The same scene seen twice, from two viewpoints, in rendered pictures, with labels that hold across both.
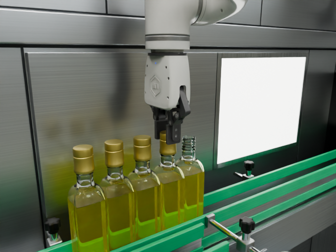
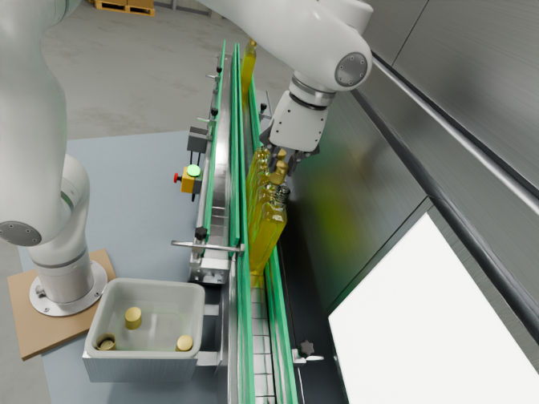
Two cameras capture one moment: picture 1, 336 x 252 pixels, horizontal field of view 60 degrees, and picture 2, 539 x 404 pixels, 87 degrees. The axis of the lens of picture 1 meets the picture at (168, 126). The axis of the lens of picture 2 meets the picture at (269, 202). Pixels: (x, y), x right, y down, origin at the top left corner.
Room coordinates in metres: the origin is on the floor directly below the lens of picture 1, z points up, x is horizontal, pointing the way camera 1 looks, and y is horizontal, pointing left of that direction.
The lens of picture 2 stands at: (0.70, -0.52, 1.66)
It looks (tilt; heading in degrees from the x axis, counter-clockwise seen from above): 39 degrees down; 104
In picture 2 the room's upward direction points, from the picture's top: 22 degrees clockwise
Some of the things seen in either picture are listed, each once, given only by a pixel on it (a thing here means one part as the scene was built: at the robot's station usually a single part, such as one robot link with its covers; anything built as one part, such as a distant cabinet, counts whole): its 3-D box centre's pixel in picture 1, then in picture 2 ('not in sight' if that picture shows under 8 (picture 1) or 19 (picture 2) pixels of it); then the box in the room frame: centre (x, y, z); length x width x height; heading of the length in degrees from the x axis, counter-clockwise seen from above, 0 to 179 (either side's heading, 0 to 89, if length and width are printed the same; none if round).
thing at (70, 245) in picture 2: not in sight; (55, 206); (0.16, -0.25, 1.08); 0.19 x 0.12 x 0.24; 125
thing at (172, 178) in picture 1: (167, 210); (260, 218); (0.57, 0.00, 1.16); 0.06 x 0.06 x 0.21; 33
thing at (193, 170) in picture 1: (187, 201); (263, 236); (0.61, -0.04, 1.16); 0.06 x 0.06 x 0.21; 34
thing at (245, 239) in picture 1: (236, 241); (208, 248); (0.51, -0.14, 1.12); 0.17 x 0.03 x 0.12; 34
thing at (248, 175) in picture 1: (242, 180); (304, 360); (0.82, -0.23, 1.11); 0.07 x 0.04 x 0.13; 34
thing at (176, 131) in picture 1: (176, 128); (269, 155); (0.54, -0.02, 1.35); 0.03 x 0.03 x 0.07; 34
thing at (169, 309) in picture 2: not in sight; (151, 323); (0.50, -0.29, 0.97); 0.22 x 0.17 x 0.09; 34
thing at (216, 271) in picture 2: not in sight; (209, 272); (0.53, -0.13, 1.02); 0.09 x 0.04 x 0.07; 34
